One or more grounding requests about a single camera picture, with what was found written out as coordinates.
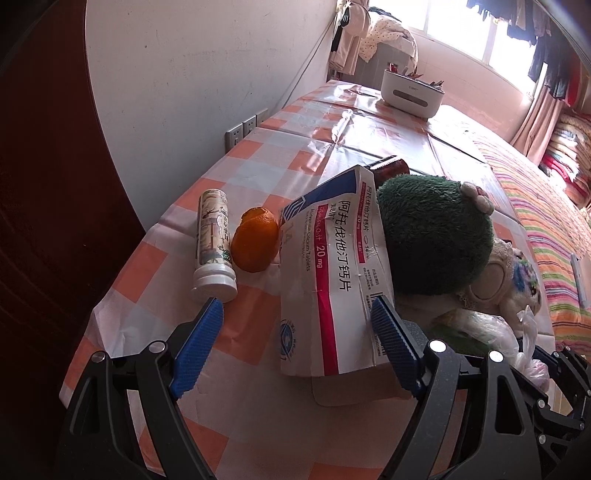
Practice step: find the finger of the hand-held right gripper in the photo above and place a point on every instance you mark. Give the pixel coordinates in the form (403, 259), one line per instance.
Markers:
(572, 369)
(561, 417)

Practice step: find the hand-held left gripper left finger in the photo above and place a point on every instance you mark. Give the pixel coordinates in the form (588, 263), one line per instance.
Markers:
(196, 350)

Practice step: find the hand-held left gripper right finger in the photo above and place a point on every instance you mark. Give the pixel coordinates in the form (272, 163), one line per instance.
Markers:
(397, 350)

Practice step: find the clear plastic bag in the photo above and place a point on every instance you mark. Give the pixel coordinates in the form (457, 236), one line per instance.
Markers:
(485, 330)

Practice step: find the white red-striped medicine box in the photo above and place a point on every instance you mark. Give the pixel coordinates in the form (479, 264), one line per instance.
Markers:
(332, 277)

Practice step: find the orange peel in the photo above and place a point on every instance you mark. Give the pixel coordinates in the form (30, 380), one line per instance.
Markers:
(254, 244)

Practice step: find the white printed tube bottle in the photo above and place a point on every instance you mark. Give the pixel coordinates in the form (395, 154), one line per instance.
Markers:
(212, 230)

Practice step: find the white desktop bin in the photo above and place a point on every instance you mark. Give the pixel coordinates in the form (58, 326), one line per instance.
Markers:
(408, 97)

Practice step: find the white slim remote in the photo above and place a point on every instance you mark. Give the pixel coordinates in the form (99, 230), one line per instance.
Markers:
(579, 279)

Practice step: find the green and beige plush toy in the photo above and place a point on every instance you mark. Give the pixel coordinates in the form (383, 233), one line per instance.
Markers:
(429, 230)

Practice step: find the striped bed sheet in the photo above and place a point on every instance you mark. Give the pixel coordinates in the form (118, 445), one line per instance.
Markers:
(540, 217)

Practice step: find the brown bottle with white cap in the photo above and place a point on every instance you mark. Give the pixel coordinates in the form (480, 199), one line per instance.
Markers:
(390, 170)

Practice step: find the dark wooden panel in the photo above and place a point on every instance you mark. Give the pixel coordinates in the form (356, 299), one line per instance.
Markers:
(51, 207)

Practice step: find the stack of folded quilts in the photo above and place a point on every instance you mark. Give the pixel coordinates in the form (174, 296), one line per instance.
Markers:
(568, 157)

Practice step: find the orange checkered tablecloth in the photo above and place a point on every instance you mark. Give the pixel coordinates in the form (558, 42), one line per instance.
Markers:
(277, 152)

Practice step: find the pink curtain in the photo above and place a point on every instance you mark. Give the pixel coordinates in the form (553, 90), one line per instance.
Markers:
(538, 129)

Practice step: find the white cabinet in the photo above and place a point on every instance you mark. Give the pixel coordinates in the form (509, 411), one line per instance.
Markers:
(374, 67)

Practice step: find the beige hanging clothes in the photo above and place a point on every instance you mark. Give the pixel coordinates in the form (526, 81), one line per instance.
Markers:
(346, 41)

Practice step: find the white dotted cloth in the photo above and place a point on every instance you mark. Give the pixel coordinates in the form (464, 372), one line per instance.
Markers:
(385, 37)

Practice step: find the window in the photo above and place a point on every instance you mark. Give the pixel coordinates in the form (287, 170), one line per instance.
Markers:
(461, 32)

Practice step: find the dark hanging clothes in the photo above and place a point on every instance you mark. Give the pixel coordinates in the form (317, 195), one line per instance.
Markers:
(540, 32)

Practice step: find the white wall socket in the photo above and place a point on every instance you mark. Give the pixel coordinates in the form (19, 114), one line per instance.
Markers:
(233, 137)
(249, 125)
(262, 116)

